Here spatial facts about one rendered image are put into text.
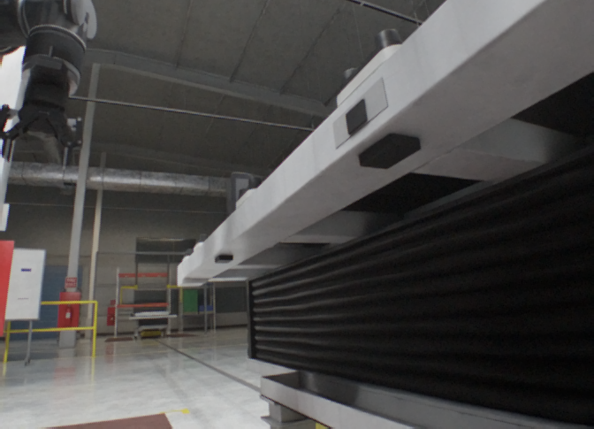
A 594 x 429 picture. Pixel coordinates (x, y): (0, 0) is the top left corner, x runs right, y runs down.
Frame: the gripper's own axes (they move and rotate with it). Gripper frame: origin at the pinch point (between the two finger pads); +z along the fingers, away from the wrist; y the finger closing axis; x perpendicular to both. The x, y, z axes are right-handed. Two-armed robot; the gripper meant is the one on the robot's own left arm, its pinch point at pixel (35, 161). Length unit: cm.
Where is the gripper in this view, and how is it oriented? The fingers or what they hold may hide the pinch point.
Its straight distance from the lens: 79.1
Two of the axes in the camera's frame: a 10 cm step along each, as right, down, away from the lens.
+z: 0.7, 9.5, -3.1
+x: 5.4, -3.0, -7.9
